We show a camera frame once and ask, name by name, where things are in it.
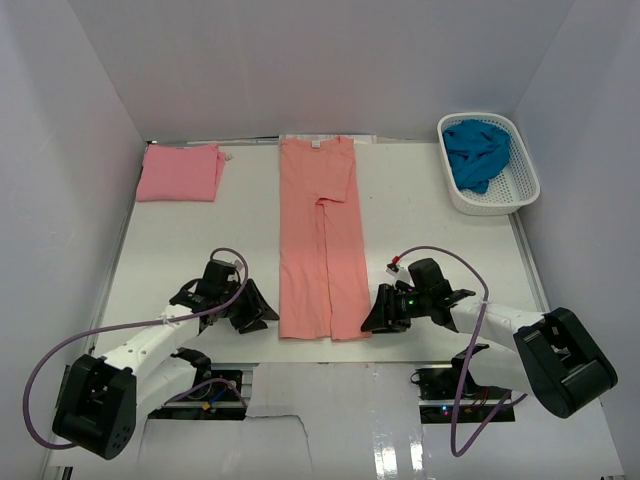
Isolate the blue t shirt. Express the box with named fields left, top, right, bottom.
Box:
left=443, top=119, right=511, bottom=195

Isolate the white plastic basket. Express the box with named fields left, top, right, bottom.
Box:
left=436, top=112, right=540, bottom=216

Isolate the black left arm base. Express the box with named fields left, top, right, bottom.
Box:
left=148, top=367, right=253, bottom=421

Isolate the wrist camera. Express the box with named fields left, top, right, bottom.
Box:
left=386, top=256, right=412, bottom=284
left=224, top=259, right=245, bottom=284

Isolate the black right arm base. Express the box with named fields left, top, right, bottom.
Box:
left=410, top=367, right=506, bottom=425

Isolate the salmon orange t shirt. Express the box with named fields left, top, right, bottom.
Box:
left=279, top=136, right=371, bottom=342

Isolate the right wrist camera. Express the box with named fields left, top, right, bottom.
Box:
left=386, top=256, right=412, bottom=284

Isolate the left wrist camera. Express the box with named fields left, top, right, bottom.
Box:
left=224, top=259, right=245, bottom=284

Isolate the folded pink t shirt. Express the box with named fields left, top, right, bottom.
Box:
left=136, top=144, right=226, bottom=202

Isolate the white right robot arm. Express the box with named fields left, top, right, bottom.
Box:
left=361, top=258, right=618, bottom=418

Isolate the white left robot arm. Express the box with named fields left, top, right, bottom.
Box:
left=52, top=260, right=279, bottom=460

